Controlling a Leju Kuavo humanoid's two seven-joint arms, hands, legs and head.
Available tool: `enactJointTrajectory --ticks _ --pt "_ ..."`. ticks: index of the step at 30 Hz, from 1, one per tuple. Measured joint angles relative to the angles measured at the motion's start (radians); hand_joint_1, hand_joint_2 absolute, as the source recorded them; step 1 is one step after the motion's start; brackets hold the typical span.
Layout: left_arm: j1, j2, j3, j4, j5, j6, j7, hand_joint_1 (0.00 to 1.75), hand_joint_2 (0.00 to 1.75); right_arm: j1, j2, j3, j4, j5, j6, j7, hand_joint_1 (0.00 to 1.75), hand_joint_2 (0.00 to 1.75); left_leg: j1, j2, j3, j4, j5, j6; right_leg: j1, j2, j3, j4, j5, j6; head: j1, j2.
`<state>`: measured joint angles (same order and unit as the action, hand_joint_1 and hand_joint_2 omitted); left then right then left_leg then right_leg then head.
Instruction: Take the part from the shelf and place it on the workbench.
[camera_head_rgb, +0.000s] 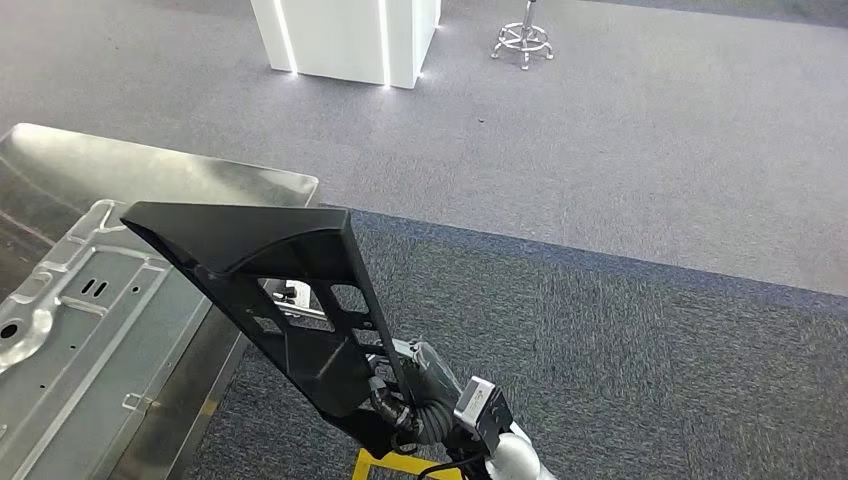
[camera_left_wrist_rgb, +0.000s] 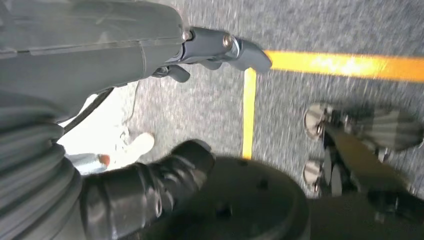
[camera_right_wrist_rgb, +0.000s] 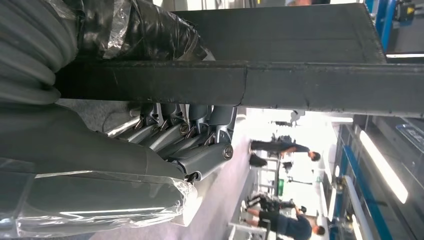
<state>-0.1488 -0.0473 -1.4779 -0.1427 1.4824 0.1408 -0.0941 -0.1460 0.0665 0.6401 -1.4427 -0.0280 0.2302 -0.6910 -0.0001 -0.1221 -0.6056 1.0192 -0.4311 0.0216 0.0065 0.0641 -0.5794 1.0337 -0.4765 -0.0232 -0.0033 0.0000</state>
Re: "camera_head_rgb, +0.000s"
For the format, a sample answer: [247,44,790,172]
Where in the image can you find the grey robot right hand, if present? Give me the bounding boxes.
[366,337,466,433]

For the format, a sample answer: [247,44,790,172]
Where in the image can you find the black plastic plate frame part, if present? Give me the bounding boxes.
[120,201,425,458]

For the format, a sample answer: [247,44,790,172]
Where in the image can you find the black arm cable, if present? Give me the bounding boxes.
[414,451,490,480]

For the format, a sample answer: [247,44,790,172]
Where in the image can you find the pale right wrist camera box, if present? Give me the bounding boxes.
[453,375,515,456]

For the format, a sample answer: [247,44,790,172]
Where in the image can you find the white pedestal with light strips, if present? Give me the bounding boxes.
[248,0,444,91]

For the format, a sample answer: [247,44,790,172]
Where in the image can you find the chrome stool base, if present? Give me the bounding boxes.
[489,0,556,72]

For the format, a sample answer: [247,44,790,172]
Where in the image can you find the stamped sheet metal panel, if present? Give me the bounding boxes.
[0,197,230,480]

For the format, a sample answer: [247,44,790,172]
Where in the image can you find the stainless steel workbench table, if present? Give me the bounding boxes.
[0,121,321,480]

